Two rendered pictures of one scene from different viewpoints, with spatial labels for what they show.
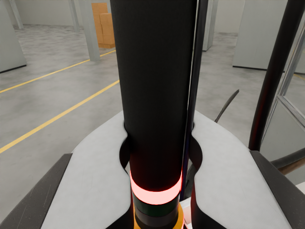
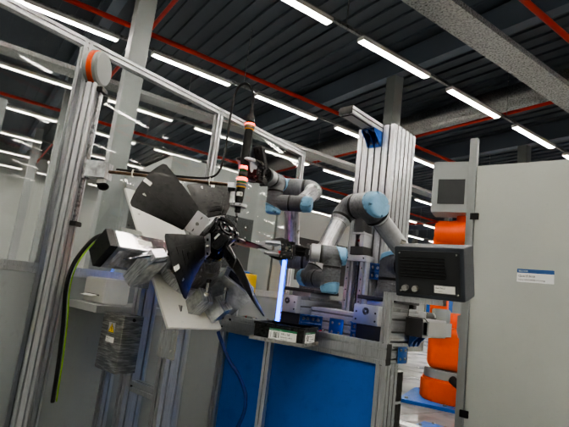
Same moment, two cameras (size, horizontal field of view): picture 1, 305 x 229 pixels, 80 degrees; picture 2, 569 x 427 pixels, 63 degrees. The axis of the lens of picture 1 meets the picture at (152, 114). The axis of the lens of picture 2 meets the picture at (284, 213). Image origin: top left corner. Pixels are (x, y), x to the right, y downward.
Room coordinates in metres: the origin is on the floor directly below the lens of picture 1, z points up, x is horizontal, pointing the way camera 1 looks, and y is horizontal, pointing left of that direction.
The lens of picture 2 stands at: (1.63, 1.09, 1.01)
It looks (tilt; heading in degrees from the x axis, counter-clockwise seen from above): 10 degrees up; 209
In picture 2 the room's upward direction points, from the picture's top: 7 degrees clockwise
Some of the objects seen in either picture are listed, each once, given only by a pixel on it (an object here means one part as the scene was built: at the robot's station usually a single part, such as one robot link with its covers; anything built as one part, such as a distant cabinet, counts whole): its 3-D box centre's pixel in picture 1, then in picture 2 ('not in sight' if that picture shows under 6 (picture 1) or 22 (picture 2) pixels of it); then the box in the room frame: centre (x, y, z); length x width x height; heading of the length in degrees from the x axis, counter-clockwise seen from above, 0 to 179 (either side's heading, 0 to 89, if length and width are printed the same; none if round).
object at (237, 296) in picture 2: not in sight; (229, 290); (0.03, -0.02, 0.98); 0.20 x 0.16 x 0.20; 79
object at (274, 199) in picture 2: not in sight; (277, 202); (-0.20, 0.02, 1.41); 0.11 x 0.08 x 0.11; 106
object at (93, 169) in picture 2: not in sight; (97, 170); (0.34, -0.57, 1.42); 0.10 x 0.07 x 0.08; 114
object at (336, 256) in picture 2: not in sight; (333, 256); (-0.12, 0.36, 1.17); 0.11 x 0.08 x 0.09; 116
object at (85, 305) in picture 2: not in sight; (119, 307); (0.10, -0.56, 0.85); 0.36 x 0.24 x 0.03; 169
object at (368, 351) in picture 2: not in sight; (295, 335); (-0.25, 0.16, 0.82); 0.90 x 0.04 x 0.08; 79
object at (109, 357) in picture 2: not in sight; (118, 341); (0.24, -0.37, 0.73); 0.15 x 0.09 x 0.22; 79
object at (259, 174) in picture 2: not in sight; (258, 173); (-0.04, 0.00, 1.51); 0.12 x 0.08 x 0.09; 179
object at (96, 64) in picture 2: not in sight; (96, 69); (0.38, -0.66, 1.88); 0.17 x 0.15 x 0.16; 169
